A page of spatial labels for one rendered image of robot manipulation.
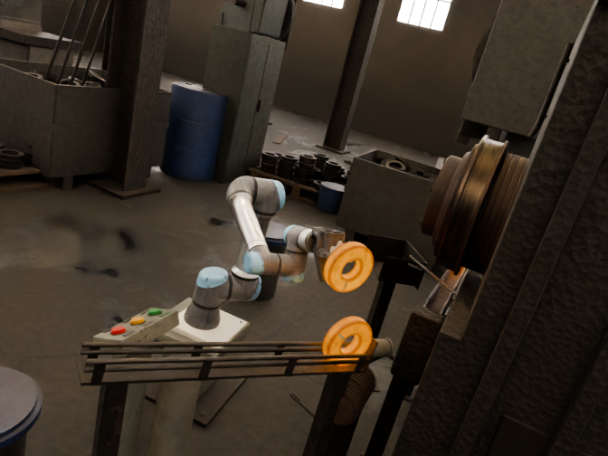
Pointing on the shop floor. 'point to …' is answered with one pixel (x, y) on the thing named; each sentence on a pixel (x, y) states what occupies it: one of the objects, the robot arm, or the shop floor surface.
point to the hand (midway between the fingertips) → (350, 261)
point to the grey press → (517, 70)
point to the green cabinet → (242, 95)
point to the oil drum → (193, 132)
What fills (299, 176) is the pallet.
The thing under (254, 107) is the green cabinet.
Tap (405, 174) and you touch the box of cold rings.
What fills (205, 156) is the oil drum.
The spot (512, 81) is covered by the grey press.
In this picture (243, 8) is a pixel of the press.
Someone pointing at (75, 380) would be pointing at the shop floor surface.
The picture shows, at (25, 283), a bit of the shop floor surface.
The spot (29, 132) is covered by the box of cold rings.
